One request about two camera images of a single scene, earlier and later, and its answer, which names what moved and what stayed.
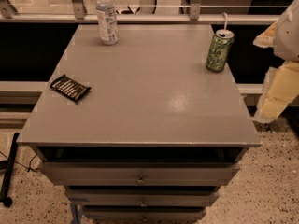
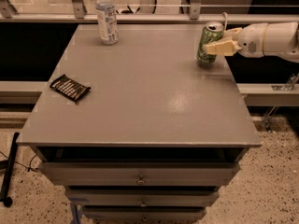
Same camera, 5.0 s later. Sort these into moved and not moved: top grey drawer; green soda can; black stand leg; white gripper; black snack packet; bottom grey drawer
Moved: white gripper; green soda can
Not moved: black snack packet; top grey drawer; black stand leg; bottom grey drawer
